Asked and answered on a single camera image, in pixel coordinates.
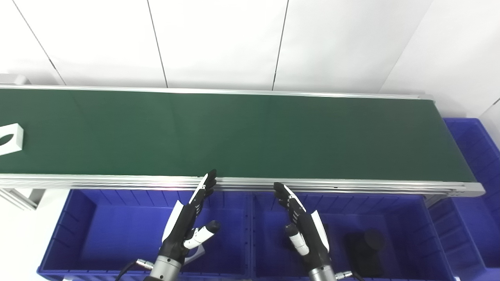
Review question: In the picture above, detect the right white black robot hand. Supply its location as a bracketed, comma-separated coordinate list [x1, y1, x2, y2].
[273, 182, 332, 270]

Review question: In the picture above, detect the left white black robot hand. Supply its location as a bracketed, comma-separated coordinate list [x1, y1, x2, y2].
[159, 169, 221, 266]

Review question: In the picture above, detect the white square part with hole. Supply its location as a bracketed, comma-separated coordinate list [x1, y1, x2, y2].
[0, 123, 24, 156]
[184, 246, 206, 266]

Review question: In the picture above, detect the black cylinder part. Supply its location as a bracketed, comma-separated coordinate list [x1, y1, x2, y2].
[344, 229, 385, 277]

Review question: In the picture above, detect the blue plastic bin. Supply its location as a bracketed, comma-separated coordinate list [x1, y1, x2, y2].
[250, 191, 455, 281]
[37, 189, 252, 281]
[428, 118, 500, 281]

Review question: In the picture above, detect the green conveyor belt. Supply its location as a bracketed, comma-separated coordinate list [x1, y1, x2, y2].
[0, 84, 486, 197]
[0, 89, 476, 183]

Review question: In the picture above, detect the aluminium conveyor leg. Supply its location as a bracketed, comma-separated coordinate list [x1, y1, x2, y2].
[0, 188, 45, 211]

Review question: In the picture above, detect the grey conveyor motor housing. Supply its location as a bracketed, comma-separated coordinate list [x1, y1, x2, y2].
[0, 74, 31, 85]

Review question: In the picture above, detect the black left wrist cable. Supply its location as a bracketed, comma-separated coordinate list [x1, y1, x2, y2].
[115, 259, 155, 281]

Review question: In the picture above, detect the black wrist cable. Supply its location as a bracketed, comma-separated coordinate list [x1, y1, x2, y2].
[336, 271, 366, 281]
[115, 259, 155, 281]

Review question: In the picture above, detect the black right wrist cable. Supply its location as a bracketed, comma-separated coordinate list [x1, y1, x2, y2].
[336, 271, 366, 281]

